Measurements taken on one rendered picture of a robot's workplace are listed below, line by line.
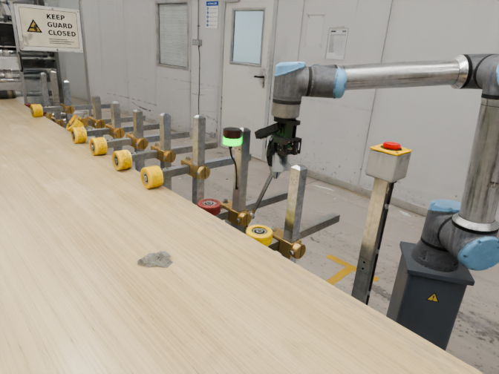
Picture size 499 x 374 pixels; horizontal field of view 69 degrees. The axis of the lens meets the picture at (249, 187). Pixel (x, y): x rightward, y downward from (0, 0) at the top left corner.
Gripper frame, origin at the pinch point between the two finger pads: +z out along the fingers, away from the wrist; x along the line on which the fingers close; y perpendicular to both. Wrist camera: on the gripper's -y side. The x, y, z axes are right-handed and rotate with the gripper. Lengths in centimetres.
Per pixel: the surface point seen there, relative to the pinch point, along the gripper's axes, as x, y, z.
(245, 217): -8.5, -4.2, 15.8
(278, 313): -40, 40, 11
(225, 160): 8.0, -36.1, 6.0
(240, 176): -9.3, -6.9, 1.0
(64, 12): 21, -260, -56
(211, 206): -19.5, -9.7, 10.8
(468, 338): 114, 52, 102
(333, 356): -40, 55, 11
